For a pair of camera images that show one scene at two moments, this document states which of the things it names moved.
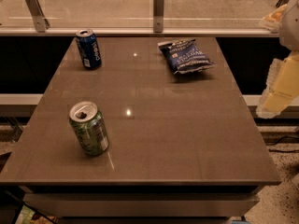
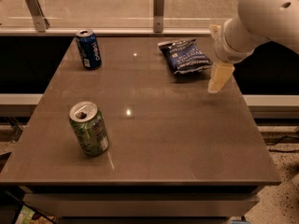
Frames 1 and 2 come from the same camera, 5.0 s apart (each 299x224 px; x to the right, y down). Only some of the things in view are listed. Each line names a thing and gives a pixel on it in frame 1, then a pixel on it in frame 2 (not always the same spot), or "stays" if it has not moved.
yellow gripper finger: x=272 y=21 → x=214 y=30
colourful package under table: x=28 y=216 stays
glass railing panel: x=138 y=7 stays
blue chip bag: x=185 y=55 stays
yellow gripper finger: x=282 y=86 → x=220 y=74
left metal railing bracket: x=35 y=9 stays
